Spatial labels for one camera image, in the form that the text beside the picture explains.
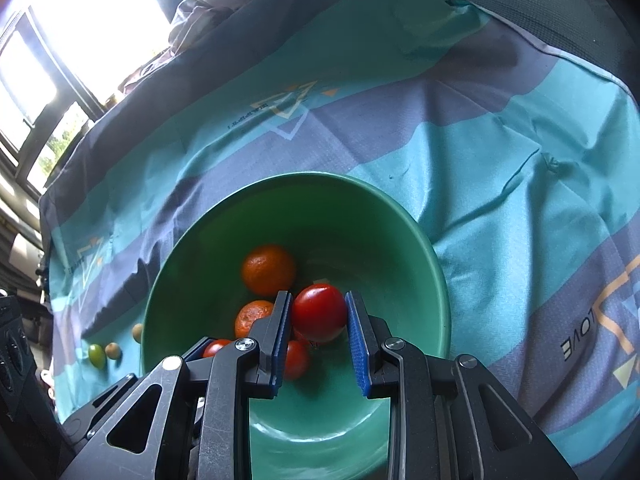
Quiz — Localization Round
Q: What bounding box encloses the dark framed window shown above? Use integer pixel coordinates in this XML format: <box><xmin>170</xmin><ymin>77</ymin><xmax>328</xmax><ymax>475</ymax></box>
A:
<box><xmin>0</xmin><ymin>0</ymin><xmax>211</xmax><ymax>196</ymax></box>

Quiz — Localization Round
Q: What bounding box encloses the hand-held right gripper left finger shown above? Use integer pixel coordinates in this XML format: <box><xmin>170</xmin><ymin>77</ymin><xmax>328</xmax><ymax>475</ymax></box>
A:
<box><xmin>60</xmin><ymin>290</ymin><xmax>293</xmax><ymax>480</ymax></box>

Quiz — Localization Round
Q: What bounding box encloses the teal striped printed blanket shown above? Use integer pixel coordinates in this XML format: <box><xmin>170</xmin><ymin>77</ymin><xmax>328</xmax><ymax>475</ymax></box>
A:
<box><xmin>39</xmin><ymin>0</ymin><xmax>640</xmax><ymax>466</ymax></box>

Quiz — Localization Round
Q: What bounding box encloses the large orange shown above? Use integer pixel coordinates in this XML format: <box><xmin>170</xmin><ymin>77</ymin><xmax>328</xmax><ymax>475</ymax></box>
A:
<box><xmin>241</xmin><ymin>245</ymin><xmax>297</xmax><ymax>297</ymax></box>

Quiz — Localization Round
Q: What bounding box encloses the pile of pale clothes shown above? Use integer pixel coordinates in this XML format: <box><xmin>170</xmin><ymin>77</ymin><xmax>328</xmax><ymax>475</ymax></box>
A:
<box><xmin>167</xmin><ymin>0</ymin><xmax>286</xmax><ymax>53</ymax></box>

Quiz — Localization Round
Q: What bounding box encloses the small orange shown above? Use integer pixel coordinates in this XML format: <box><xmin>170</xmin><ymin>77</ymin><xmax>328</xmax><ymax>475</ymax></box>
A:
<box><xmin>235</xmin><ymin>300</ymin><xmax>276</xmax><ymax>339</ymax></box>

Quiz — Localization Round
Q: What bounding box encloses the green plastic bowl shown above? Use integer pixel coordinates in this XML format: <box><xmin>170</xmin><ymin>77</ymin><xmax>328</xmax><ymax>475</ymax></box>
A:
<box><xmin>141</xmin><ymin>171</ymin><xmax>452</xmax><ymax>480</ymax></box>

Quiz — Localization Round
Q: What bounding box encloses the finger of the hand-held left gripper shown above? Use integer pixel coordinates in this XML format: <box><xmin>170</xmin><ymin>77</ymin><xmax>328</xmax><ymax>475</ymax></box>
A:
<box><xmin>61</xmin><ymin>373</ymin><xmax>138</xmax><ymax>443</ymax></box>

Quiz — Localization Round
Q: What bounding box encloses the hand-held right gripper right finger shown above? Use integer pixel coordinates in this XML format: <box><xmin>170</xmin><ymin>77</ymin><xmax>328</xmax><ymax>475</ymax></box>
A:
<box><xmin>344</xmin><ymin>290</ymin><xmax>586</xmax><ymax>480</ymax></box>

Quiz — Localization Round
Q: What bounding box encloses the black device with knobs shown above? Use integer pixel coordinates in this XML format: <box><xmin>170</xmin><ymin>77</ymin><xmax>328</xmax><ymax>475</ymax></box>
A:
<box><xmin>0</xmin><ymin>294</ymin><xmax>38</xmax><ymax>411</ymax></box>

